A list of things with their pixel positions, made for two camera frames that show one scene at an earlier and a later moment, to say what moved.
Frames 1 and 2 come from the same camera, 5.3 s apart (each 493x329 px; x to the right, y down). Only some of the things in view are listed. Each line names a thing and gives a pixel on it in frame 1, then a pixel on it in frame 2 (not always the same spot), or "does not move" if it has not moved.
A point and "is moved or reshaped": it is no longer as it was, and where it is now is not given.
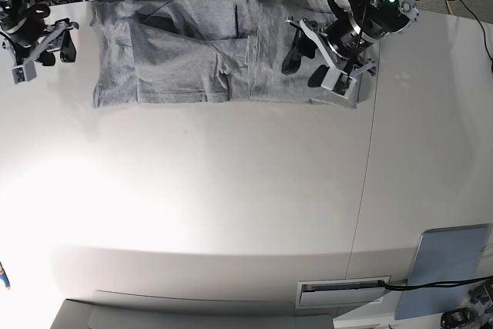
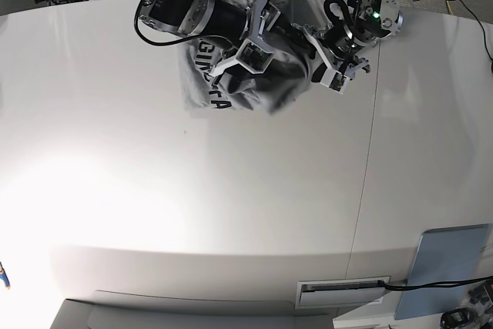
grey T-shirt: x=150 y=50 is moved or reshaped
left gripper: x=51 y=41 -> x=229 y=19
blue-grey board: x=445 y=254 does not move
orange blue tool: x=3 y=276 does not move
